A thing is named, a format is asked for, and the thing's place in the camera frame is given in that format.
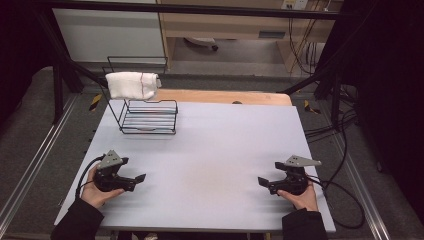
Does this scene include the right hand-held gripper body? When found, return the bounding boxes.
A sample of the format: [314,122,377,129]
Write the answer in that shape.
[280,154,323,196]

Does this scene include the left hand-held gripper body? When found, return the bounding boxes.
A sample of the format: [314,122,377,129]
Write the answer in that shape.
[92,149,130,193]

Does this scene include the black wire rack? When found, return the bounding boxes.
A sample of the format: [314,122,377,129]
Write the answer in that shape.
[101,55,179,136]

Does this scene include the white towel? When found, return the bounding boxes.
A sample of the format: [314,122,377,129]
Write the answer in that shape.
[105,71,162,101]

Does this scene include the person's right hand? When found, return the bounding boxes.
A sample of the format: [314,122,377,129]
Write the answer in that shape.
[276,181,319,212]

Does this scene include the person's left hand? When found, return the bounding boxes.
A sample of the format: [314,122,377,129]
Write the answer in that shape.
[80,165,126,210]

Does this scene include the yellow black floor tape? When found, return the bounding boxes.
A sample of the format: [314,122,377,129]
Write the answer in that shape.
[303,99,322,115]
[88,93,103,113]

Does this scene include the wooden table board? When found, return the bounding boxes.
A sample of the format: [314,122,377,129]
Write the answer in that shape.
[146,88,293,107]

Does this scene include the white cabinet panel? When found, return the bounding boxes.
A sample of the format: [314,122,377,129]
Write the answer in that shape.
[51,8,167,64]

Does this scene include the dark curtain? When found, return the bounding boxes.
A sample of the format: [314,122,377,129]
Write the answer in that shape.
[339,0,424,214]
[0,0,58,128]

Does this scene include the office chair base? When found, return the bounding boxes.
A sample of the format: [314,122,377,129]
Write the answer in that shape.
[183,36,220,52]

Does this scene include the light wooden desk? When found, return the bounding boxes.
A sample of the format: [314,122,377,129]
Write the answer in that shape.
[156,0,344,73]

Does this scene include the left hand-held gripper black cable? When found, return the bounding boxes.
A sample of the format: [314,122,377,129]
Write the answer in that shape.
[75,155,106,201]

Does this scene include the hand-held gripper black cable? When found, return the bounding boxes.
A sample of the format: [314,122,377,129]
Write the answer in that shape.
[306,174,366,230]
[75,155,106,201]

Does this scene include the bundle of black floor cables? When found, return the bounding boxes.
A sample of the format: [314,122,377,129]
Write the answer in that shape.
[304,84,358,145]

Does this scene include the right hand-held gripper black cable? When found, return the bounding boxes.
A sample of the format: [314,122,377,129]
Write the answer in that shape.
[306,174,366,230]

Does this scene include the aluminium floor rail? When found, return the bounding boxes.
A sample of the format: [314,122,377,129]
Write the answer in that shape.
[333,133,392,240]
[0,94,79,228]

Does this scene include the black metal frame leg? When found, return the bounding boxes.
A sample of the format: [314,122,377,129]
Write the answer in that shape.
[33,13,118,125]
[281,59,345,132]

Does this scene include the hanging cables under desk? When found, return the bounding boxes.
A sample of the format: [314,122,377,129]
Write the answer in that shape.
[288,18,322,76]

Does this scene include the white wall socket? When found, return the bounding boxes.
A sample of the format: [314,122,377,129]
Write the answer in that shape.
[280,0,309,11]

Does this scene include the black metal frame crossbar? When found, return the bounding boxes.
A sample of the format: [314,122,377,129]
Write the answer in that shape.
[33,0,348,20]

